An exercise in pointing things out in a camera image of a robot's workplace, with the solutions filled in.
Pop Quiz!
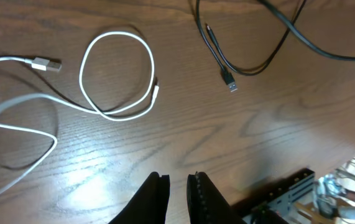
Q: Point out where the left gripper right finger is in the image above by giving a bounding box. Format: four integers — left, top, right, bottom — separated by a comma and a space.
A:
187, 172, 246, 224

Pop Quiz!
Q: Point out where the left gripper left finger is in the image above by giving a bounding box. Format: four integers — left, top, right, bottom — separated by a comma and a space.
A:
109, 172, 170, 224

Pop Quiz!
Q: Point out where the white cable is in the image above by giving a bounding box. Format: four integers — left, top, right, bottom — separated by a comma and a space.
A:
0, 30, 160, 202

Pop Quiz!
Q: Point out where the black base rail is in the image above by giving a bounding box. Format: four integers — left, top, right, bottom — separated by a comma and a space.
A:
234, 168, 315, 223

